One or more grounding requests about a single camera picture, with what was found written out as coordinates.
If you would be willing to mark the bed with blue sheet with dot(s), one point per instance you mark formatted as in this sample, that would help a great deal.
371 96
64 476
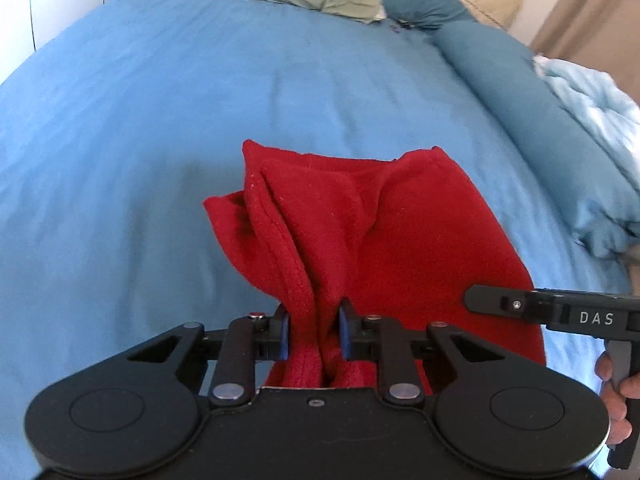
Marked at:
175 110

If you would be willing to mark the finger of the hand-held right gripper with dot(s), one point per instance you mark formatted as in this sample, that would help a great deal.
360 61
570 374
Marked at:
495 300

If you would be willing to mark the teal duvet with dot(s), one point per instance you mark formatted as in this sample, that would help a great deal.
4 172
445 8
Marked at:
530 110

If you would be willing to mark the beige curtain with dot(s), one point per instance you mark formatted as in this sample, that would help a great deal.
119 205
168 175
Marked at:
585 5

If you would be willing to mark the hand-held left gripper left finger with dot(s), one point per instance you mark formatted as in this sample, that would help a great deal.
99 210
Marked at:
284 332

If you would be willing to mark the person's right hand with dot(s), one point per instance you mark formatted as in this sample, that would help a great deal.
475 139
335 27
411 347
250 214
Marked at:
614 405

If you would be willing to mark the red knit sweater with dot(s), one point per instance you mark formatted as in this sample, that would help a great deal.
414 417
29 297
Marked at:
400 230

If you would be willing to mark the light blue blanket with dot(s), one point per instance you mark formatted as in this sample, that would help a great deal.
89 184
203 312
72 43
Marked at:
595 105

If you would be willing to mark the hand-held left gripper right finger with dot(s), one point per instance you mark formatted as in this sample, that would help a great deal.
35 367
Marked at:
344 332

